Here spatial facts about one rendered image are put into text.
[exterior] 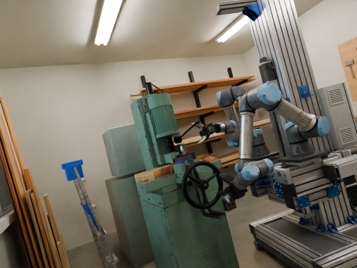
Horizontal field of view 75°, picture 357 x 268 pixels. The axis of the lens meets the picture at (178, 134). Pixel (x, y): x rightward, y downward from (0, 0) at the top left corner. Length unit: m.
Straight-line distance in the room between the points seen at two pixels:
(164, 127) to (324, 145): 1.18
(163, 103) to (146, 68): 2.78
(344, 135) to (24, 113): 3.76
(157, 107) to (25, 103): 2.63
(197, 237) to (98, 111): 2.82
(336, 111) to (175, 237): 1.45
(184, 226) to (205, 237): 0.18
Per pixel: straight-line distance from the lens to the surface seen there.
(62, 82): 4.08
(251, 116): 1.40
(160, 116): 1.68
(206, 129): 1.65
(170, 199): 1.57
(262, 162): 1.26
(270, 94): 1.31
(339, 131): 2.06
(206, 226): 1.72
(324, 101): 2.04
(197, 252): 1.73
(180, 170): 1.51
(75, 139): 3.87
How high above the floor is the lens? 1.09
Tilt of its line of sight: 2 degrees up
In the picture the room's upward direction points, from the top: 14 degrees counter-clockwise
